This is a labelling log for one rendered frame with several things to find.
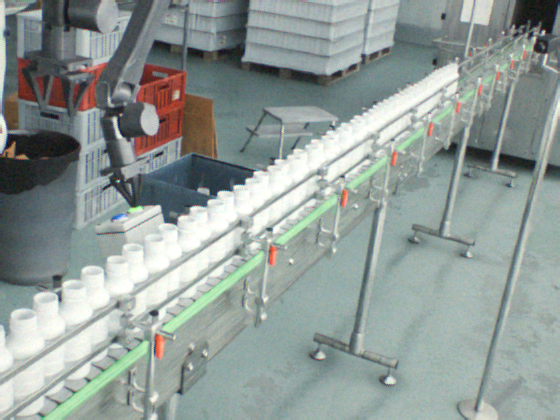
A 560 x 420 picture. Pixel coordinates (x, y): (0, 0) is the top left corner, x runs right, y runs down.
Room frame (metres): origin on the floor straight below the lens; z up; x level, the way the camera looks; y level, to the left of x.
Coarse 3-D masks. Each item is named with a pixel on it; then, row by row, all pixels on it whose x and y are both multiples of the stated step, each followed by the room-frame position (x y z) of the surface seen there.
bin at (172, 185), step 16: (176, 160) 2.40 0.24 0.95; (192, 160) 2.49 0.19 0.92; (208, 160) 2.46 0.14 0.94; (160, 176) 2.32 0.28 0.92; (176, 176) 2.41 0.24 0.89; (192, 176) 2.49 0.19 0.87; (208, 176) 2.46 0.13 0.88; (224, 176) 2.44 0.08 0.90; (240, 176) 2.41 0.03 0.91; (144, 192) 2.21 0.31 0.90; (160, 192) 2.19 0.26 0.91; (176, 192) 2.16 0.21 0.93; (192, 192) 2.14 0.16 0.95; (176, 208) 2.16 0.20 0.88; (176, 224) 2.16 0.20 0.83
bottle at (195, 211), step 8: (192, 208) 1.48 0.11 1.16; (200, 208) 1.49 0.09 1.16; (192, 216) 1.46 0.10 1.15; (200, 216) 1.45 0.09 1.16; (200, 224) 1.45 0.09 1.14; (200, 232) 1.45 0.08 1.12; (208, 232) 1.46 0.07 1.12; (200, 240) 1.44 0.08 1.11; (208, 240) 1.46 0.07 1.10; (208, 248) 1.46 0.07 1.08; (200, 256) 1.44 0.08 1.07; (208, 256) 1.47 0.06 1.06; (200, 264) 1.44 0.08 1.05; (200, 272) 1.45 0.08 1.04; (200, 280) 1.45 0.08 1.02
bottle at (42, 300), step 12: (36, 300) 1.05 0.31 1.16; (48, 300) 1.06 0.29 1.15; (36, 312) 1.03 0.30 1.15; (48, 312) 1.03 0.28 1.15; (48, 324) 1.03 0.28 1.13; (60, 324) 1.04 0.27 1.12; (48, 336) 1.02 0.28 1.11; (60, 336) 1.03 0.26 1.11; (60, 348) 1.04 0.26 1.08; (48, 360) 1.02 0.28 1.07; (60, 360) 1.04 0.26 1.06; (48, 372) 1.02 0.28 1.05; (60, 372) 1.04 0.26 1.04; (60, 384) 1.04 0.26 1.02
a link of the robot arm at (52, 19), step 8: (48, 0) 1.27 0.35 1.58; (56, 0) 1.27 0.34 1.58; (64, 0) 1.27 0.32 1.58; (48, 8) 1.27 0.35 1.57; (56, 8) 1.27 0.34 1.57; (64, 8) 1.27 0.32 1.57; (48, 16) 1.27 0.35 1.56; (56, 16) 1.27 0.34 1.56; (64, 16) 1.27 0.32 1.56; (56, 24) 1.27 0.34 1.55; (64, 24) 1.27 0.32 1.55
